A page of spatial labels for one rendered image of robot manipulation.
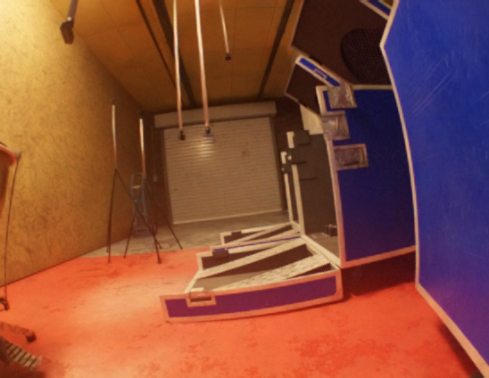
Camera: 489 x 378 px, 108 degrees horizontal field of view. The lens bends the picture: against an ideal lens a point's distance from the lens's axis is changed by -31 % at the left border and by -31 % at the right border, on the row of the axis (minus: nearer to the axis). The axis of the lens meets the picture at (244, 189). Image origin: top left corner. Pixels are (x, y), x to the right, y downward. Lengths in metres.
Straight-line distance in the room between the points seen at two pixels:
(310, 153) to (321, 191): 0.29
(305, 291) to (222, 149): 6.15
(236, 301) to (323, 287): 0.37
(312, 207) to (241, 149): 5.25
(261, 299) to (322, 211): 1.05
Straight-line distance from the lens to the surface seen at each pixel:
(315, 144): 2.01
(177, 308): 1.19
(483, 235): 0.51
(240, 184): 6.94
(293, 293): 1.13
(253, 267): 1.71
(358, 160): 1.17
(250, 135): 7.16
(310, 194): 1.96
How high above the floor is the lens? 0.53
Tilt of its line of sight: 2 degrees up
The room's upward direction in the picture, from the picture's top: 7 degrees counter-clockwise
